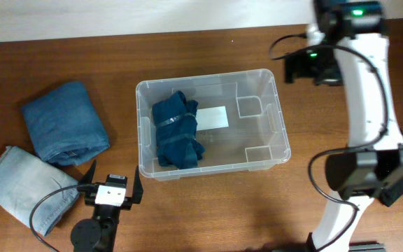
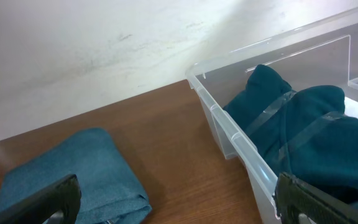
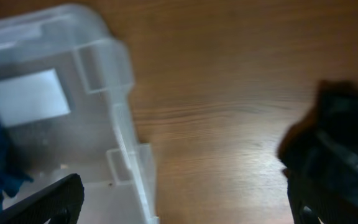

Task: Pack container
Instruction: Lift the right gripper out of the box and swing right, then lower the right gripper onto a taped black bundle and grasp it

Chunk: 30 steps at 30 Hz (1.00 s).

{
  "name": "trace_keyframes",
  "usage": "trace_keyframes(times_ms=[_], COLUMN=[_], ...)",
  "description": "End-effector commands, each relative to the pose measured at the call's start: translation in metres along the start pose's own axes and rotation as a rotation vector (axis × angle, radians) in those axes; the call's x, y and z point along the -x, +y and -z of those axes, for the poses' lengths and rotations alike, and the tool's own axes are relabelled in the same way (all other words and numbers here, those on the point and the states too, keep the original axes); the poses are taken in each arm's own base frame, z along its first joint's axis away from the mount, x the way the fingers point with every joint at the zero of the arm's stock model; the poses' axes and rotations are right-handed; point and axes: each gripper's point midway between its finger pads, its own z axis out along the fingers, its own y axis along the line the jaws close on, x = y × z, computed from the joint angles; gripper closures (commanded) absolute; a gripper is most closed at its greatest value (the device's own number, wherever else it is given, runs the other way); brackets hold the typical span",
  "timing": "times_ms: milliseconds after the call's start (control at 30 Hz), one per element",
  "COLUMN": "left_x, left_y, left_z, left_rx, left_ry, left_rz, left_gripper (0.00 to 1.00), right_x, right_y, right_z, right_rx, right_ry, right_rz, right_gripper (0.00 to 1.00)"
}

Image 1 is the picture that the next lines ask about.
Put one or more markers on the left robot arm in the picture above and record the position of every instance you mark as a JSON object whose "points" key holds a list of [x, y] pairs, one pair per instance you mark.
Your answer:
{"points": [[97, 233]]}

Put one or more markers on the clear plastic storage bin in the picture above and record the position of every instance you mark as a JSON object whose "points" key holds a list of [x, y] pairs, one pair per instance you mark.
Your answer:
{"points": [[255, 139]]}

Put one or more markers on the teal garment with tape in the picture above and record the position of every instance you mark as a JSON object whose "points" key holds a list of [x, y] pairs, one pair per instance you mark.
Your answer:
{"points": [[176, 128]]}

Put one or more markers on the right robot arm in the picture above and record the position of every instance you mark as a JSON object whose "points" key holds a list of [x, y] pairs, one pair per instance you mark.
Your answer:
{"points": [[348, 46]]}

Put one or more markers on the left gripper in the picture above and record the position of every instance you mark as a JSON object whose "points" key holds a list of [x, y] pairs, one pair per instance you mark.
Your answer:
{"points": [[138, 190]]}

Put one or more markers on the black garment large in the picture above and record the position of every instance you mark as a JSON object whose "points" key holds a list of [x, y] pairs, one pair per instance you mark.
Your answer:
{"points": [[390, 169]]}

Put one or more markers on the dark blue jeans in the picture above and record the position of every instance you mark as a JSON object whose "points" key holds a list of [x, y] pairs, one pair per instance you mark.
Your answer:
{"points": [[64, 127]]}

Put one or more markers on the white label in bin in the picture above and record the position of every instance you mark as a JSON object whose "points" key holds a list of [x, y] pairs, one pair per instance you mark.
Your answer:
{"points": [[212, 118]]}

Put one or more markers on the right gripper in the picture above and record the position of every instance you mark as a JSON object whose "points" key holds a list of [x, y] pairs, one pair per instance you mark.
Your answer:
{"points": [[305, 59]]}

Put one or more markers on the light blue folded jeans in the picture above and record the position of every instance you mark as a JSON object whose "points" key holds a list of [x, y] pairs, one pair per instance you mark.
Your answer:
{"points": [[25, 180]]}

